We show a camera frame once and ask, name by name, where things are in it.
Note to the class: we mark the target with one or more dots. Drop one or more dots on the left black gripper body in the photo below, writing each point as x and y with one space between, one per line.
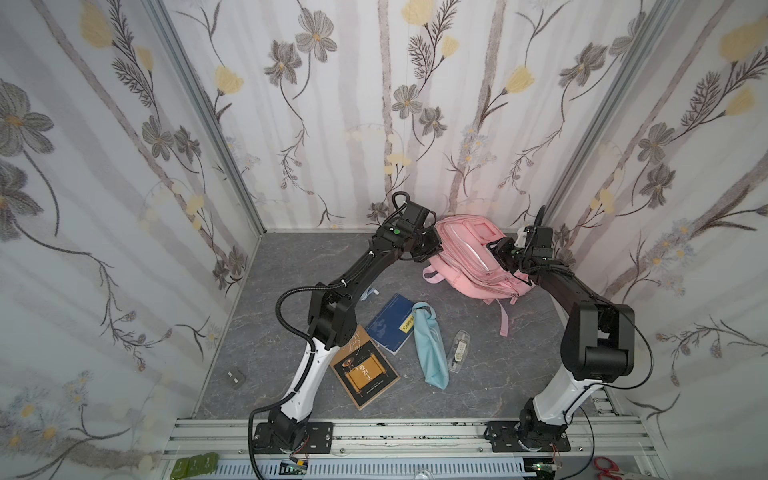
430 241

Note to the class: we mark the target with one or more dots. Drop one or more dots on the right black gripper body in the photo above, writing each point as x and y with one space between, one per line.
501 251

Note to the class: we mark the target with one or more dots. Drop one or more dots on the pink backpack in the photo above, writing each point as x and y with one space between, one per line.
468 265

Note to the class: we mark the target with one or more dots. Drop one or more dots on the brown and black book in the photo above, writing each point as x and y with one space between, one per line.
364 372

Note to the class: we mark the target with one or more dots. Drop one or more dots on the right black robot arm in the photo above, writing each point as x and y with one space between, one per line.
598 343

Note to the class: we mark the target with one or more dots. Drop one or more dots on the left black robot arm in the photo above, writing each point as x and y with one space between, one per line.
332 319

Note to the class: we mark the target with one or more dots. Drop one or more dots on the light blue pencil sharpener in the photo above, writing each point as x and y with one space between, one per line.
368 293

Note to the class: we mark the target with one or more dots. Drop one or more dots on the teal pencil case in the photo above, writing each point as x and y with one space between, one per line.
429 346

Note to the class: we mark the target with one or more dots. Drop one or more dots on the clear plastic case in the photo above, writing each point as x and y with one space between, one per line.
459 351

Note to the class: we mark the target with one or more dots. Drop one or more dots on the blue book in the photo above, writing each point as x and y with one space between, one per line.
393 324

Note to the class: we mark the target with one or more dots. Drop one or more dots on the red scissors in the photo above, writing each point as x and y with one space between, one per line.
606 469

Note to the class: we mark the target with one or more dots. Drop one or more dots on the green circuit board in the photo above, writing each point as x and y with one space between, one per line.
194 466

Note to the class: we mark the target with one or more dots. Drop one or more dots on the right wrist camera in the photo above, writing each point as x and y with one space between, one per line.
521 239

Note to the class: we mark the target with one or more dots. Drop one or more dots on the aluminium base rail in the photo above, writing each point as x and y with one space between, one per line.
621 438

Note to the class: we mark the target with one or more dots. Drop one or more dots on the white cable duct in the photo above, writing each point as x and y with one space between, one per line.
408 468

